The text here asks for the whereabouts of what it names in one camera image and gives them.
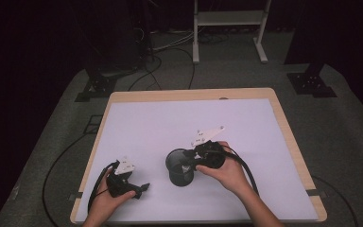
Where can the person's left hand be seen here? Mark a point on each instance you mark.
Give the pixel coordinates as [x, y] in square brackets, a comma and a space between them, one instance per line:
[105, 203]

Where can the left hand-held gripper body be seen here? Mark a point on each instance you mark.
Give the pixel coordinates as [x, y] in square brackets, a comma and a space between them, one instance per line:
[119, 183]

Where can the black stand base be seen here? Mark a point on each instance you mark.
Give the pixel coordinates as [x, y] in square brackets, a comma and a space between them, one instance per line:
[96, 86]
[310, 83]

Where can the black mesh cup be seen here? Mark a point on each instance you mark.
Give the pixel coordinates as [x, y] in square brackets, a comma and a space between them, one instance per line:
[179, 173]

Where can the wooden-edged white table board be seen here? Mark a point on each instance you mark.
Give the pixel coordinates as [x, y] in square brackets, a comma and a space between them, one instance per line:
[170, 126]

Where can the person's right hand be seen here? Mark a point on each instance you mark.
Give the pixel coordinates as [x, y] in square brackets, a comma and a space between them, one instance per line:
[230, 176]

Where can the black tape strip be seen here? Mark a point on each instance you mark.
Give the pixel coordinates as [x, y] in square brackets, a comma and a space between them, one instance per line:
[75, 196]
[316, 192]

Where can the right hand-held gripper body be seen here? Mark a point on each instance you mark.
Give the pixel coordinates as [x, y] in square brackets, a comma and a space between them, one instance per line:
[212, 156]

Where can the white metal stand frame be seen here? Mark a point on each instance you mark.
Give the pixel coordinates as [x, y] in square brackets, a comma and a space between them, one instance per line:
[230, 18]

